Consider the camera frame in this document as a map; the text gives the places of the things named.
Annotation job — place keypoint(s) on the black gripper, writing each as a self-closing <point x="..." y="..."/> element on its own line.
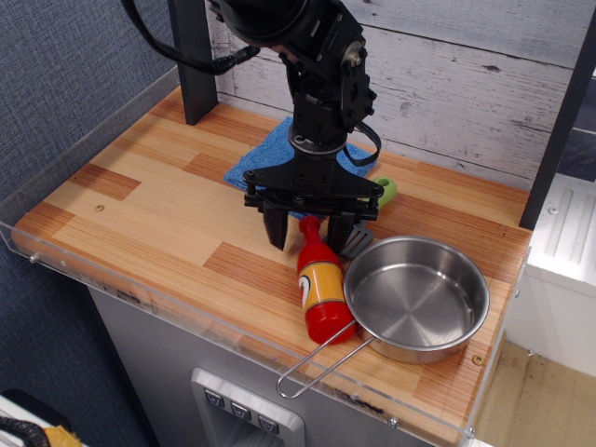
<point x="313" y="182"/>

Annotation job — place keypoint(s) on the red toy sauce bottle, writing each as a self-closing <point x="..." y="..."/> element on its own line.
<point x="321" y="284"/>

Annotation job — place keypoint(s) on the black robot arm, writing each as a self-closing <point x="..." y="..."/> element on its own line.
<point x="323" y="49"/>

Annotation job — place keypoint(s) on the blue folded cloth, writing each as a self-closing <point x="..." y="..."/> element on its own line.
<point x="276" y="150"/>

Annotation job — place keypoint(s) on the stainless steel pan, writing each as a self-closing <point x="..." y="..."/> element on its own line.
<point x="414" y="299"/>

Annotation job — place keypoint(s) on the grey cabinet with dispenser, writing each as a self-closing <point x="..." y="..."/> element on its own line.
<point x="197" y="389"/>

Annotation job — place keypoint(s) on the white ribbed side counter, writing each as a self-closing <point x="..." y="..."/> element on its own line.
<point x="552" y="313"/>

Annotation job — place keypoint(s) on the clear acrylic table guard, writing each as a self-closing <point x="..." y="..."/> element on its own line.
<point x="35" y="157"/>

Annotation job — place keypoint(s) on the green handled grey spatula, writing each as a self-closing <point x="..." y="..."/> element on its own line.
<point x="362" y="236"/>

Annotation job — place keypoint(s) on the dark left support post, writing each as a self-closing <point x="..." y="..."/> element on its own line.
<point x="191" y="36"/>

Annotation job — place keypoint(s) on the dark support post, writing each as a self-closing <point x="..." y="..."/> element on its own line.
<point x="191" y="36"/>
<point x="571" y="103"/>

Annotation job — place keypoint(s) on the dark right support post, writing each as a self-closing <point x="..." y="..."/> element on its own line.
<point x="571" y="103"/>

